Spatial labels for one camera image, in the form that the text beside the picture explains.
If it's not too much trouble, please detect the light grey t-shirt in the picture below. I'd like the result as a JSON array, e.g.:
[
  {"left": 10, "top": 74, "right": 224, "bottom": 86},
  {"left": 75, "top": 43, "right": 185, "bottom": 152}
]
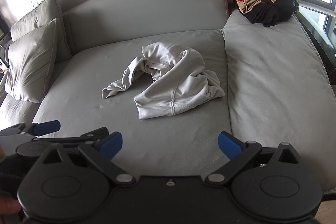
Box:
[{"left": 102, "top": 42, "right": 225, "bottom": 120}]

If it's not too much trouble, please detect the rear olive cushion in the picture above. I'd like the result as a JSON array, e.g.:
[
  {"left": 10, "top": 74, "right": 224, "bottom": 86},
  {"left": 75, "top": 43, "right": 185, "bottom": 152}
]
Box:
[{"left": 10, "top": 0, "right": 72, "bottom": 62}]

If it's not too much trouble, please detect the glass side table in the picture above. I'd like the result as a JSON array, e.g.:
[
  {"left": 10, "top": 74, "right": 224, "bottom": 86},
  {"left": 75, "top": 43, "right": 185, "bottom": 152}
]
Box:
[{"left": 297, "top": 6, "right": 335, "bottom": 85}]

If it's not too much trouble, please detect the person's left hand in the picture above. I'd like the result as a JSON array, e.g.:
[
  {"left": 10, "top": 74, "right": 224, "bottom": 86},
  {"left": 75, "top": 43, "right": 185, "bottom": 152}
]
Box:
[{"left": 0, "top": 192, "right": 22, "bottom": 215}]

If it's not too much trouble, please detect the front olive cushion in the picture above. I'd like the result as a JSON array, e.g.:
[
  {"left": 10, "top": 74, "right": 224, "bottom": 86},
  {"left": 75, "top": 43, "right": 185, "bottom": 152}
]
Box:
[{"left": 5, "top": 18, "right": 58, "bottom": 103}]

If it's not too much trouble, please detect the black folded garment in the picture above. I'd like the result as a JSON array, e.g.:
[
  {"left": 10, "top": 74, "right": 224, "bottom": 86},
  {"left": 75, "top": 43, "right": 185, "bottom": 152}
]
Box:
[{"left": 240, "top": 0, "right": 299, "bottom": 27}]

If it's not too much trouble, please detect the grey fabric sofa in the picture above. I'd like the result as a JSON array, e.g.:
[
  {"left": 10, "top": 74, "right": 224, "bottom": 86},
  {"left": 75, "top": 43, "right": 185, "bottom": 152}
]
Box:
[{"left": 1, "top": 0, "right": 335, "bottom": 193}]

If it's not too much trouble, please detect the olive cushion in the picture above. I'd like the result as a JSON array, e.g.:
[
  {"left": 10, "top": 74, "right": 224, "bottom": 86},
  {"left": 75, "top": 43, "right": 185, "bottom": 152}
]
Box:
[
  {"left": 10, "top": 0, "right": 72, "bottom": 62},
  {"left": 5, "top": 18, "right": 58, "bottom": 103}
]

